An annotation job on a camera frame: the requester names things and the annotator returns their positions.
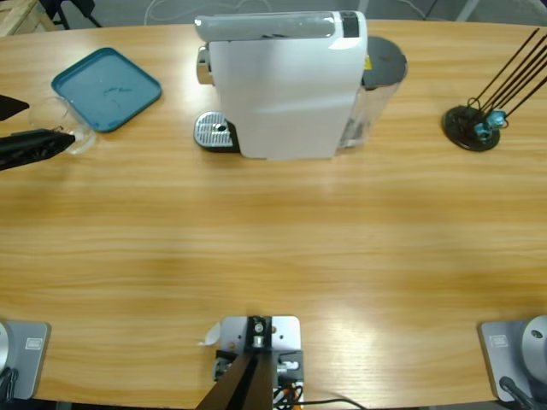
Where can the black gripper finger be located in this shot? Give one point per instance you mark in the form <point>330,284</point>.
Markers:
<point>9,107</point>
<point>32,146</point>

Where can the clear drinking glass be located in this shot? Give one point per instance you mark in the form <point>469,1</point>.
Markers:
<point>84,143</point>

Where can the white capsule coffee machine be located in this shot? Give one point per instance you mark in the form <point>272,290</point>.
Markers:
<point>282,94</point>

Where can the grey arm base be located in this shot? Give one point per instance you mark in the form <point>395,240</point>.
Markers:
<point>25,359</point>
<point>513,354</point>

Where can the teal coffee capsule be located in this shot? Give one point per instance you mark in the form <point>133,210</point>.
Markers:
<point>497,117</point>
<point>482,131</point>

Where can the wooden crate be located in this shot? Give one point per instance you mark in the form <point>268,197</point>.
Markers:
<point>17,15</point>

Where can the teal plastic tray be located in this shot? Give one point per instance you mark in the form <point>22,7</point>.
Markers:
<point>107,89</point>

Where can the black chair legs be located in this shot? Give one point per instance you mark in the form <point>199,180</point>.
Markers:
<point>60,10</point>

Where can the white paper tag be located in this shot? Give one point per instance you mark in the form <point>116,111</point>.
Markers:
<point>211,335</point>

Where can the clear water tank black lid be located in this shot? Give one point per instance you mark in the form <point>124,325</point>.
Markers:
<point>384,60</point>

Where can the black capsule holder stand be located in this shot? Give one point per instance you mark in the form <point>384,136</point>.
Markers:
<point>459,128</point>

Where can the grey metal table leg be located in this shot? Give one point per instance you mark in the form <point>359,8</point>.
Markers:
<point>468,9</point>

